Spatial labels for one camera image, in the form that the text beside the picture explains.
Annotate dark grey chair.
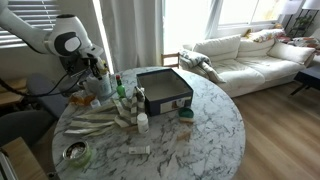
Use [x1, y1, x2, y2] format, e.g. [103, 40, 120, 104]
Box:
[26, 72, 69, 118]
[0, 109, 58, 148]

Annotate white window blinds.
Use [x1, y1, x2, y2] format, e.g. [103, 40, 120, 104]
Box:
[0, 0, 63, 48]

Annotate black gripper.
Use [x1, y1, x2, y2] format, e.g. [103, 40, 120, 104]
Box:
[61, 53, 105, 81]

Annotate white pill bottle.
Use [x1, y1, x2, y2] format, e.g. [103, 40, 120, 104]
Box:
[136, 112, 150, 135]

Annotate black plant stand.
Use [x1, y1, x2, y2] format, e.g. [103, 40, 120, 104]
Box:
[288, 9, 318, 38]

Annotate dark blue cardboard box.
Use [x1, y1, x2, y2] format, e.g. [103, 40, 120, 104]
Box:
[135, 68, 194, 117]

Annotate wooden chair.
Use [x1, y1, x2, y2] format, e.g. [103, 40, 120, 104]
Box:
[160, 52, 181, 69]

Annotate light wooden furniture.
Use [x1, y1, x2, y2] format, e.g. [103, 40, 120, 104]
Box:
[0, 136, 49, 180]

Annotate white curtain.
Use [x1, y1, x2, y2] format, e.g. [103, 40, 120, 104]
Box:
[99, 0, 165, 74]

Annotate green sauce bottle red cap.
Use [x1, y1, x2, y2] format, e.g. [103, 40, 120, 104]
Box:
[115, 74, 127, 100]

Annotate white sofa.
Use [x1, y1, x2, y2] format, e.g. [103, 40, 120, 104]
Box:
[182, 28, 316, 98]

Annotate yellow packet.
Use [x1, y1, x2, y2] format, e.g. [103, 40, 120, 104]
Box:
[98, 59, 110, 76]

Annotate green sponge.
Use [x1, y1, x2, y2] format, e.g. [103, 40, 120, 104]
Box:
[177, 107, 195, 124]

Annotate white window frame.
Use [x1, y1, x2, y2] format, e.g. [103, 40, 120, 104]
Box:
[206, 0, 291, 38]

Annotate white lamp shade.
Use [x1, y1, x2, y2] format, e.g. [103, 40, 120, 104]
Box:
[301, 0, 320, 11]
[281, 0, 303, 16]

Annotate small white jar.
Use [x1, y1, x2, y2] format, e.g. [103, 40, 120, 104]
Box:
[89, 98, 102, 109]

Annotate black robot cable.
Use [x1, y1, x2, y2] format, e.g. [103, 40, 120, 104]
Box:
[0, 64, 93, 98]

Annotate small white tube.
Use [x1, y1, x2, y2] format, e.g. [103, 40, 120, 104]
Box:
[128, 145, 152, 156]

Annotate grey white throw blanket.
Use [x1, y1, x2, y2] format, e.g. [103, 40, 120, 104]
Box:
[179, 49, 227, 84]

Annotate wooden bench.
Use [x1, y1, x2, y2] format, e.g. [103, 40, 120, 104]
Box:
[0, 78, 29, 108]

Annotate small wooden block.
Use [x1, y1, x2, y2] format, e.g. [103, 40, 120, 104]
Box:
[176, 131, 193, 142]

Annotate black coffee table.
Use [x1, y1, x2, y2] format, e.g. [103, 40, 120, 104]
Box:
[289, 64, 320, 98]

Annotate grey white striped cloth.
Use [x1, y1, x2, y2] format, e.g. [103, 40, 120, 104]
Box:
[63, 85, 147, 139]

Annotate floral patterned pillow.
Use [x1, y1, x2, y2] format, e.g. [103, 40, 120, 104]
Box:
[248, 28, 286, 44]

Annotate white sofa cushion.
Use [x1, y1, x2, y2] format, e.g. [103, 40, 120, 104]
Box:
[193, 34, 242, 63]
[237, 38, 278, 59]
[267, 40, 316, 66]

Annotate orange snack packets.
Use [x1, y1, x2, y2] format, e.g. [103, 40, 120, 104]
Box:
[68, 91, 97, 108]

